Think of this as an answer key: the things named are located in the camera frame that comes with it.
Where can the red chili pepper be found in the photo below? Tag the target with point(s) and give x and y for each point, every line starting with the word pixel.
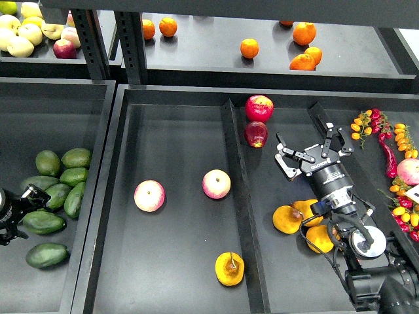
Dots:
pixel 391 162

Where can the pink apple centre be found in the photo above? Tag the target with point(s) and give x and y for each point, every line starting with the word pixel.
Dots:
pixel 216 184

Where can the pink peach right edge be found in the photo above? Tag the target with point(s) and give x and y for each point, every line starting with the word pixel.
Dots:
pixel 407 170

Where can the dark green avocado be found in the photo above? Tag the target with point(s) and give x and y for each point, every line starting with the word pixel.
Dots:
pixel 45 255

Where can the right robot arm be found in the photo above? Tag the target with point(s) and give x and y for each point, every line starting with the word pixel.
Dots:
pixel 376 279

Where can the large orange on shelf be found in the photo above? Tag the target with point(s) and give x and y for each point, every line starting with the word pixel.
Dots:
pixel 304 33

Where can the orange on shelf centre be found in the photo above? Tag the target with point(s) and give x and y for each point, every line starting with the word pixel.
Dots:
pixel 249 48

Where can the green avocado top left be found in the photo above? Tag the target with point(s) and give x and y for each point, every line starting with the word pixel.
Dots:
pixel 48 163

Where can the yellow pear with stem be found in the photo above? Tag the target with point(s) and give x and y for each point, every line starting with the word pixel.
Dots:
pixel 229 269

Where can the pink apple left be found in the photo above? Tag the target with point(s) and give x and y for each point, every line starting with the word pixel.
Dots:
pixel 149 196

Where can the bright red apple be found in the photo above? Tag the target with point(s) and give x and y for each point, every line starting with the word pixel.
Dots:
pixel 259 108

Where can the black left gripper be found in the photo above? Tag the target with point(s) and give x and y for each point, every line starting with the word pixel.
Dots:
pixel 12 205

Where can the pink apple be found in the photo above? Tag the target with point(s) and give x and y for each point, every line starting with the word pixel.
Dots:
pixel 216 184
pixel 149 196

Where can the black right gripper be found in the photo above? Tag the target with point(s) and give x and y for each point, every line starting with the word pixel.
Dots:
pixel 325 173

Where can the red apple on shelf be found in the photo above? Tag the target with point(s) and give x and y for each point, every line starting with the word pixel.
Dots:
pixel 64 49

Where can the dark red apple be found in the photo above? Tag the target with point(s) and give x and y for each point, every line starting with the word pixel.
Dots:
pixel 256 134

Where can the yellow pear left pile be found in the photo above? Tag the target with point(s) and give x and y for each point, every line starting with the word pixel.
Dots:
pixel 287 219

